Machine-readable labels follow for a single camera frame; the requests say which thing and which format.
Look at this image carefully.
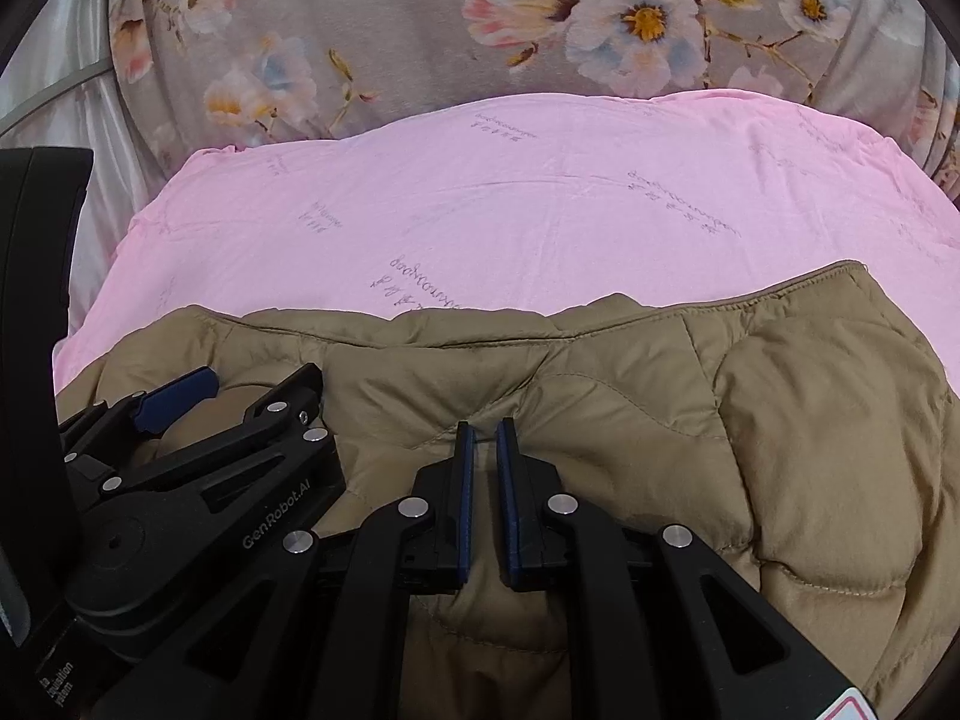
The white satin curtain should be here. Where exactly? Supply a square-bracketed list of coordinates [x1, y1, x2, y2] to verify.
[0, 0, 185, 338]

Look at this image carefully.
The khaki quilted jacket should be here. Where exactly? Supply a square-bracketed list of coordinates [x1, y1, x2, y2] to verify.
[56, 260, 960, 720]

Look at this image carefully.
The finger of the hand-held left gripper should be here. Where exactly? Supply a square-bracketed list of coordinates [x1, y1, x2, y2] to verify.
[56, 366, 221, 466]
[101, 362, 332, 500]

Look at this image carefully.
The pink blanket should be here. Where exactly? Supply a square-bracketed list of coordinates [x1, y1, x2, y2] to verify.
[56, 90, 960, 391]

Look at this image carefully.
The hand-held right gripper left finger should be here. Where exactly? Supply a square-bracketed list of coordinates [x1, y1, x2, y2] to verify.
[97, 420, 479, 720]

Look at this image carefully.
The curved metal rail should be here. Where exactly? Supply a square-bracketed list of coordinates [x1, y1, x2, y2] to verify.
[0, 60, 115, 132]

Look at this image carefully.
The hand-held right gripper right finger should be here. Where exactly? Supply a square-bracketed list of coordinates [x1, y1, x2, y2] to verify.
[495, 418, 878, 720]

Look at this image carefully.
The grey floral cloth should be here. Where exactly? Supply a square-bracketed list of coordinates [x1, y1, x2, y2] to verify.
[109, 0, 960, 203]

